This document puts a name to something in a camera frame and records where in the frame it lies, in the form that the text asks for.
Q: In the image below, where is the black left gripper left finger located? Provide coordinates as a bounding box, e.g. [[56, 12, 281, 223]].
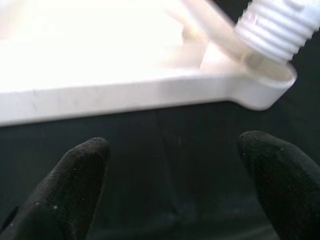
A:
[[0, 136, 111, 240]]

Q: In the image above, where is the white plastic table leg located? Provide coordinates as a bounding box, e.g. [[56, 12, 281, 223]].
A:
[[233, 0, 320, 62]]

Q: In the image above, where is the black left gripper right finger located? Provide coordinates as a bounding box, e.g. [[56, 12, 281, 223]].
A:
[[237, 130, 320, 240]]

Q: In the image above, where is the white plastic table top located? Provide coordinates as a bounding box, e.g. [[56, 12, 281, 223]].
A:
[[0, 0, 298, 127]]

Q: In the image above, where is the black tablecloth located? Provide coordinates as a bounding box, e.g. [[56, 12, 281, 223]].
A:
[[0, 0, 320, 240]]

